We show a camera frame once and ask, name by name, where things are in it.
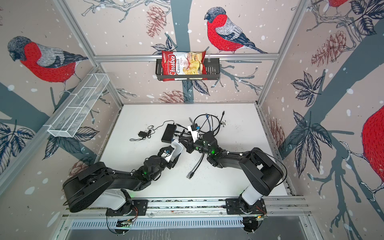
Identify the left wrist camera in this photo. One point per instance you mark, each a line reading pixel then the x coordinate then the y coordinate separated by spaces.
pixel 166 152

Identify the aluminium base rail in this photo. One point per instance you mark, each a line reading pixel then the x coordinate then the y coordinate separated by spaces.
pixel 185 213

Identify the red cassava chips bag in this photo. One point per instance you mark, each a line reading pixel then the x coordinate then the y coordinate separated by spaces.
pixel 175 64

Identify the black wall basket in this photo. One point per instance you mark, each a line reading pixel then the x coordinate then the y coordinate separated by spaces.
pixel 212 66

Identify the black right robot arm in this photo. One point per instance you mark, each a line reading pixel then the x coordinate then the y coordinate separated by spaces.
pixel 262 172

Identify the white wire mesh shelf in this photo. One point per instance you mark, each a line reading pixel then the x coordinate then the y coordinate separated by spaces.
pixel 81 102

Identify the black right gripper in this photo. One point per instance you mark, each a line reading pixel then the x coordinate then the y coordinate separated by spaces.
pixel 189 143

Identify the black power adapter with cable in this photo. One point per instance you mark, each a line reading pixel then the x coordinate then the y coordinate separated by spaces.
pixel 147 134

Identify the black network switch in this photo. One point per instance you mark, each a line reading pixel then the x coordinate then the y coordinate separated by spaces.
pixel 169 133

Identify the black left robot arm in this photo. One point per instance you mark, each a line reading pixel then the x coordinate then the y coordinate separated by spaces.
pixel 84 188

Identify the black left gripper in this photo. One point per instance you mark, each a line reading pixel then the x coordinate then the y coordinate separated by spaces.
pixel 172 164

